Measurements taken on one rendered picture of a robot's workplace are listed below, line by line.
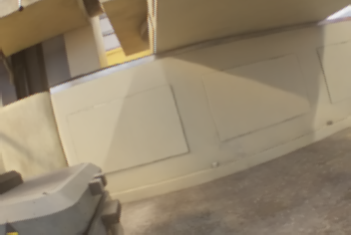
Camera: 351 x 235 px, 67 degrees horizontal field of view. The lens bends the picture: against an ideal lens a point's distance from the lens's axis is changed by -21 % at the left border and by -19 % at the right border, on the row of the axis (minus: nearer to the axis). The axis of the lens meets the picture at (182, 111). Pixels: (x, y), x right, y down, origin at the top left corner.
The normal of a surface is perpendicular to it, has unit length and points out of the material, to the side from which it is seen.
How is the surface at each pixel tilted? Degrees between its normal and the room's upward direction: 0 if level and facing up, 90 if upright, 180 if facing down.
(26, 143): 90
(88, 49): 90
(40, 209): 43
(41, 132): 90
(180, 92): 90
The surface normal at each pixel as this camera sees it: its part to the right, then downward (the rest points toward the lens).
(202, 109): 0.08, -0.02
